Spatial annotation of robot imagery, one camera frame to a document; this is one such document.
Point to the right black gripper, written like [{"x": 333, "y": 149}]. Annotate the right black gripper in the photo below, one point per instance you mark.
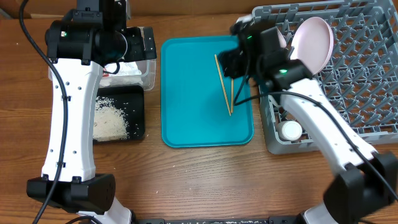
[{"x": 232, "y": 64}]

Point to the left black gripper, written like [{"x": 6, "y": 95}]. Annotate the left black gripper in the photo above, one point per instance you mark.
[{"x": 137, "y": 38}]

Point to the wooden chopstick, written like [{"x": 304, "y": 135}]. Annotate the wooden chopstick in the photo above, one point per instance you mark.
[
  {"x": 222, "y": 84},
  {"x": 232, "y": 96}
]

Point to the white napkin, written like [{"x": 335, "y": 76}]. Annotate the white napkin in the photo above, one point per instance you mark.
[{"x": 128, "y": 74}]

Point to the white shallow bowl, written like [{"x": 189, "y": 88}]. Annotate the white shallow bowl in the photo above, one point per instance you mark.
[{"x": 282, "y": 41}]

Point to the large white plate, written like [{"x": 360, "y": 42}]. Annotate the large white plate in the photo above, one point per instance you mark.
[{"x": 313, "y": 44}]

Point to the white cup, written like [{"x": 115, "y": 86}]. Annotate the white cup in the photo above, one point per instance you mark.
[{"x": 289, "y": 130}]

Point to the white rice pile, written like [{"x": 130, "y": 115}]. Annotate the white rice pile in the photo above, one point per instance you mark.
[{"x": 110, "y": 123}]

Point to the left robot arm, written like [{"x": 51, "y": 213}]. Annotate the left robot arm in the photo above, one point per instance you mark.
[{"x": 68, "y": 178}]

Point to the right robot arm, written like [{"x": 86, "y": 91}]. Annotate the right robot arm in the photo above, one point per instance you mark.
[{"x": 364, "y": 180}]

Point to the clear plastic waste bin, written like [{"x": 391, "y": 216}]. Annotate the clear plastic waste bin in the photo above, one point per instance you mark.
[{"x": 89, "y": 57}]

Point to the grey dishwasher rack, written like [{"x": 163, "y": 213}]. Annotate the grey dishwasher rack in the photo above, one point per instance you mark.
[{"x": 360, "y": 80}]

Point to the black rectangular tray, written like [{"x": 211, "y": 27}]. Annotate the black rectangular tray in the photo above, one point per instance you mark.
[{"x": 131, "y": 100}]

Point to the teal serving tray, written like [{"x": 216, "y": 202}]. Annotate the teal serving tray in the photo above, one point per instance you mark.
[{"x": 193, "y": 109}]

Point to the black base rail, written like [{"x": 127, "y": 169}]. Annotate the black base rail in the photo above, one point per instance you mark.
[{"x": 269, "y": 220}]

